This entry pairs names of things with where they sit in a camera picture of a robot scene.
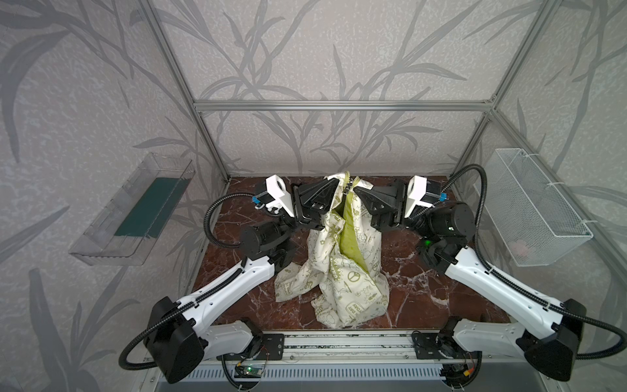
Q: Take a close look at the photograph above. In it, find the white green printed jacket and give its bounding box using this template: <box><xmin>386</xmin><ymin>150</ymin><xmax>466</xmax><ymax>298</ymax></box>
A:
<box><xmin>274</xmin><ymin>172</ymin><xmax>390</xmax><ymax>329</ymax></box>

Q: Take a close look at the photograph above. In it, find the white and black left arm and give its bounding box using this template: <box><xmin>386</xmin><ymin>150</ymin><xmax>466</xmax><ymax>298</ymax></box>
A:
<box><xmin>140</xmin><ymin>176</ymin><xmax>340</xmax><ymax>384</ymax></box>

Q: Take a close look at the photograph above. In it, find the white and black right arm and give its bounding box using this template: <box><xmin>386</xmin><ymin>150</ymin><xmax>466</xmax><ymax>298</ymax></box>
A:
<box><xmin>355</xmin><ymin>176</ymin><xmax>586</xmax><ymax>382</ymax></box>

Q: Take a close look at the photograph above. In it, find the pink object in basket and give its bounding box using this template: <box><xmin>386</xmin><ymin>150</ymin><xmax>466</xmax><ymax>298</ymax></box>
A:
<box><xmin>509</xmin><ymin>239</ymin><xmax>532</xmax><ymax>259</ymax></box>

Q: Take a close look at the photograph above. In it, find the green circuit board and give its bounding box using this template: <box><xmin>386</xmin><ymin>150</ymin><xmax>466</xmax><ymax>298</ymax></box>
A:
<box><xmin>234</xmin><ymin>363</ymin><xmax>265</xmax><ymax>378</ymax></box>

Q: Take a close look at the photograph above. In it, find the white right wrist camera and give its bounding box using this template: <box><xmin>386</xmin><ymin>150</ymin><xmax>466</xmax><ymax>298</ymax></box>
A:
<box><xmin>404</xmin><ymin>176</ymin><xmax>447</xmax><ymax>218</ymax></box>

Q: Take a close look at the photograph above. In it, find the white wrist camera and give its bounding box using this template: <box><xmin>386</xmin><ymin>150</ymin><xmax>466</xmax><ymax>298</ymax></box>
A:
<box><xmin>252</xmin><ymin>175</ymin><xmax>295</xmax><ymax>217</ymax></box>
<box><xmin>404</xmin><ymin>176</ymin><xmax>447</xmax><ymax>218</ymax></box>

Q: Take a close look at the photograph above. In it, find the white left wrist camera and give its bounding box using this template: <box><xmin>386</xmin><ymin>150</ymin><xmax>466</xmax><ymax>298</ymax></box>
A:
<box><xmin>252</xmin><ymin>175</ymin><xmax>295</xmax><ymax>217</ymax></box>

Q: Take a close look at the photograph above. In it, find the black corrugated left cable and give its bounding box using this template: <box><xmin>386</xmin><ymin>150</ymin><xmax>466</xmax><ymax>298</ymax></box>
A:
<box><xmin>118</xmin><ymin>192</ymin><xmax>265</xmax><ymax>372</ymax></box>

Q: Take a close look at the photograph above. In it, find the black corrugated cable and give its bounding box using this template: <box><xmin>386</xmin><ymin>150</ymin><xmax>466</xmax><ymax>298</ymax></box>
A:
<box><xmin>118</xmin><ymin>192</ymin><xmax>265</xmax><ymax>372</ymax></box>
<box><xmin>440</xmin><ymin>163</ymin><xmax>627</xmax><ymax>361</ymax></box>

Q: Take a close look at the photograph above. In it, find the black corrugated right cable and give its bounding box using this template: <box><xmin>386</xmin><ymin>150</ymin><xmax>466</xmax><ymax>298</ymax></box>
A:
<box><xmin>440</xmin><ymin>163</ymin><xmax>627</xmax><ymax>361</ymax></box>

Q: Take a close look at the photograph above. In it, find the aluminium enclosure frame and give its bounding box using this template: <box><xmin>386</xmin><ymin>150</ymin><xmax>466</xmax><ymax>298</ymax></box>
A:
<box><xmin>130</xmin><ymin>1</ymin><xmax>626</xmax><ymax>278</ymax></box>

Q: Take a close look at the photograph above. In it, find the white wire mesh basket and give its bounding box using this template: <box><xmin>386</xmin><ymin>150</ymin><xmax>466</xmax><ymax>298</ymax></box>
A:
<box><xmin>484</xmin><ymin>148</ymin><xmax>594</xmax><ymax>267</ymax></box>

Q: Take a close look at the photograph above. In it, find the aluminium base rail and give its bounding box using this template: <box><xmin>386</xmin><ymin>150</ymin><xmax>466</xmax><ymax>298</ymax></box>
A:
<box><xmin>176</xmin><ymin>329</ymin><xmax>561</xmax><ymax>391</ymax></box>

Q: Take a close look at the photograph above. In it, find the right wired connector board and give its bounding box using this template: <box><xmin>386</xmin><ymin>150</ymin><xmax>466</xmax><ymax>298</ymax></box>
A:
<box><xmin>440</xmin><ymin>364</ymin><xmax>478</xmax><ymax>390</ymax></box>

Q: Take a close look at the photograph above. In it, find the clear plastic wall tray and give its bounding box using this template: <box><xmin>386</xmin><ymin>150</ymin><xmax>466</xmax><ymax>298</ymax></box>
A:
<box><xmin>70</xmin><ymin>153</ymin><xmax>195</xmax><ymax>266</ymax></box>

